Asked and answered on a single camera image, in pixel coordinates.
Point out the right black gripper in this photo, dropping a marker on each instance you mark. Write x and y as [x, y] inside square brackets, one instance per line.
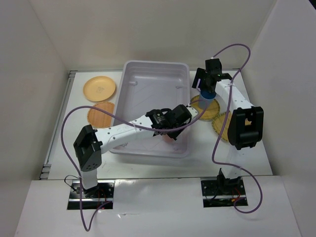
[200, 74]

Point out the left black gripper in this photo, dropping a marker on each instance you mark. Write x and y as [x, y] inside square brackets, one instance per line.
[174, 135]

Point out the pink plastic cup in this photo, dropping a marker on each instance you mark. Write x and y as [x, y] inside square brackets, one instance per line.
[167, 139]

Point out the blue plastic cup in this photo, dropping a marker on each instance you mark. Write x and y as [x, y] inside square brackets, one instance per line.
[205, 99]

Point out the round bamboo tray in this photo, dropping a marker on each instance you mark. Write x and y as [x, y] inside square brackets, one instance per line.
[211, 112]

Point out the round woven orange tray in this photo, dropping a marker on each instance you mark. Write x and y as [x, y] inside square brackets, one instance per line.
[99, 119]

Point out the orange plastic plate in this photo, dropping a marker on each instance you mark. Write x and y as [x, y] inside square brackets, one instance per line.
[99, 88]

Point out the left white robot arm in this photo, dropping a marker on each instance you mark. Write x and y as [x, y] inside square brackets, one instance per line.
[91, 143]

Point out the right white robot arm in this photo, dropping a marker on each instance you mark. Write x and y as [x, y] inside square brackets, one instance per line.
[246, 123]

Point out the grey plastic bin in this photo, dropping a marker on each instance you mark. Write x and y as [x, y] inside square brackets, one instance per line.
[147, 85]

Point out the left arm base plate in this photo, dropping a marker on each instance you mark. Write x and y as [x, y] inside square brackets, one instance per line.
[102, 195]

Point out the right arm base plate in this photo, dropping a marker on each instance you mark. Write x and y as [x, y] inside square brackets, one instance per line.
[223, 192]

